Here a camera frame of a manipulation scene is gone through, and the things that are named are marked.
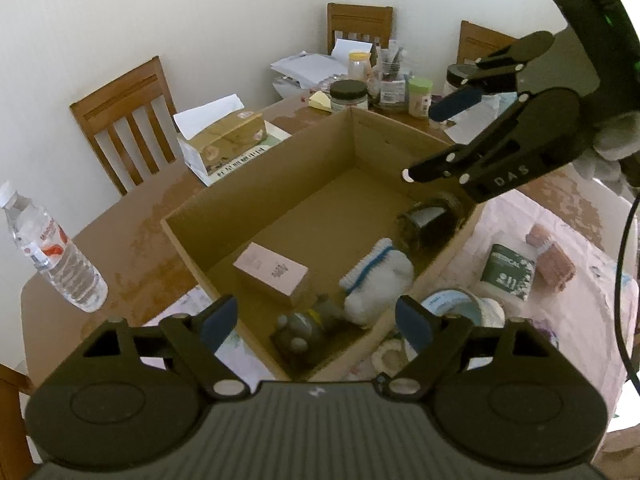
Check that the large black lid jar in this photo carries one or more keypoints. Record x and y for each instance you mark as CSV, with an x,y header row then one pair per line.
x,y
492,105

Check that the clear plastic water bottle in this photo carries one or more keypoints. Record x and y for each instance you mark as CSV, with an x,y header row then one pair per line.
x,y
55,260

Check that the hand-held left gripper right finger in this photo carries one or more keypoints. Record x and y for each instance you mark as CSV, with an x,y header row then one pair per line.
x,y
412,322

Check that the wooden chair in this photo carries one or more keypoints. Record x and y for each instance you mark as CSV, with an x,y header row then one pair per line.
x,y
360,17
125,90
10,410
475,42

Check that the yellow sticky notes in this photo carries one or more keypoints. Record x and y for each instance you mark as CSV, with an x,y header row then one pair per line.
x,y
320,101

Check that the green lid bottle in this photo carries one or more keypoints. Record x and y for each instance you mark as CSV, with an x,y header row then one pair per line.
x,y
419,100

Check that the wooden desktop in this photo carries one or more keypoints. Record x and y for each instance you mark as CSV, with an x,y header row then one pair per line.
x,y
140,220

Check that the person's right hand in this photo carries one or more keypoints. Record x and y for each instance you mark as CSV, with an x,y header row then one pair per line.
x,y
617,137

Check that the white envelope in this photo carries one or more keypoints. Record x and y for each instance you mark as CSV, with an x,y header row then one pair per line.
x,y
350,46

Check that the white sock with blue stripe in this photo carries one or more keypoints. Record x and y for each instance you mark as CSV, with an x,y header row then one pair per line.
x,y
372,285

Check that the printed booklet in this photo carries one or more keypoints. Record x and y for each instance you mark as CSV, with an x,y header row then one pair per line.
x,y
272,135

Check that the green white pouch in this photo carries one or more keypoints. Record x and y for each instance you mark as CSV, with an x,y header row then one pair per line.
x,y
507,272

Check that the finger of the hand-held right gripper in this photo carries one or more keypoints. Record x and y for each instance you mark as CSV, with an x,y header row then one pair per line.
x,y
435,167
455,102

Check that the pink knit cloth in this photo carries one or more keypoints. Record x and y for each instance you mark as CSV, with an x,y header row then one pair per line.
x,y
552,260

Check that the yellow lid plastic jar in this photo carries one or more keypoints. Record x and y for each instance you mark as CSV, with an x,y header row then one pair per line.
x,y
360,67

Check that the grey plush toy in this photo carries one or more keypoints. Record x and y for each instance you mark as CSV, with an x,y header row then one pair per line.
x,y
295,332

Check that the white paper sheet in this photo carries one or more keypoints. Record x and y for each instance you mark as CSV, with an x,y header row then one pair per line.
x,y
467,130

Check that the dark glass jar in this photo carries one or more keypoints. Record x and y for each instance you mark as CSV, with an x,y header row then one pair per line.
x,y
425,225

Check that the pink carton box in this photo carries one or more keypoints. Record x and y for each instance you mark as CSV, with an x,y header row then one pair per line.
x,y
270,272

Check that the pile of white papers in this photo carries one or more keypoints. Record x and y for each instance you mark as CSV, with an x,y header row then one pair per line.
x,y
305,67

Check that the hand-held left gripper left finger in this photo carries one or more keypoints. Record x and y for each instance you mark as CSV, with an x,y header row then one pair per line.
x,y
220,320

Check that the tissue box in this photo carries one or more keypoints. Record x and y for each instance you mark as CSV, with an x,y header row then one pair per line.
x,y
225,140

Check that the clear pen holder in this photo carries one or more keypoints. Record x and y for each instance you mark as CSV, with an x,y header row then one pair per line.
x,y
391,87

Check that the clear glass bowl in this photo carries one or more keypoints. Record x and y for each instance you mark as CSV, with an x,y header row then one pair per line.
x,y
452,300

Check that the cardboard box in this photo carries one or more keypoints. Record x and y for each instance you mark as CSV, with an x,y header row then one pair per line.
x,y
320,210

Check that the short black lid jar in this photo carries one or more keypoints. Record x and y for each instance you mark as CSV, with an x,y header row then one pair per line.
x,y
348,92

